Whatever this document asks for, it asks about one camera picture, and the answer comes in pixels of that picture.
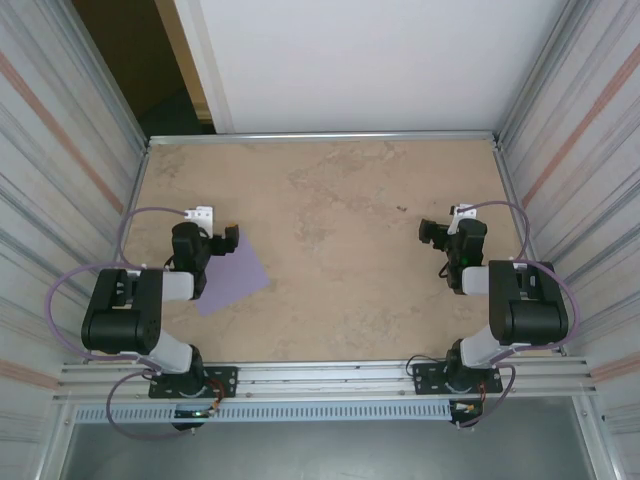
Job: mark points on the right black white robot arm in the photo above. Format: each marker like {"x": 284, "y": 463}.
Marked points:
{"x": 530, "y": 315}

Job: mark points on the aluminium table end bar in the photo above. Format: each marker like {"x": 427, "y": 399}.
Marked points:
{"x": 325, "y": 136}

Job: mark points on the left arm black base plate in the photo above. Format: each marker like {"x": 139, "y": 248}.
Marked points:
{"x": 225, "y": 380}

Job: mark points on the small circuit board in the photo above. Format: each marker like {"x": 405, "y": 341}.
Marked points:
{"x": 192, "y": 413}
{"x": 467, "y": 408}

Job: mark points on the long aluminium mounting rail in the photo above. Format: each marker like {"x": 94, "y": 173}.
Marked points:
{"x": 325, "y": 380}

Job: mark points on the white door frame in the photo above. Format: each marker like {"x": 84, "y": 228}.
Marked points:
{"x": 208, "y": 75}

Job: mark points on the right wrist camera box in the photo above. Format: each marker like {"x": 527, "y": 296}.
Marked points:
{"x": 457, "y": 222}

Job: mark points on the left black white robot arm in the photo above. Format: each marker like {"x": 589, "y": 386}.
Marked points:
{"x": 120, "y": 320}

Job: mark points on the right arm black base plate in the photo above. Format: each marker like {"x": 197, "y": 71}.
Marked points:
{"x": 425, "y": 377}

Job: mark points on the aluminium table side rail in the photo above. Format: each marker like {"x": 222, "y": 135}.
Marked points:
{"x": 508, "y": 190}
{"x": 136, "y": 190}

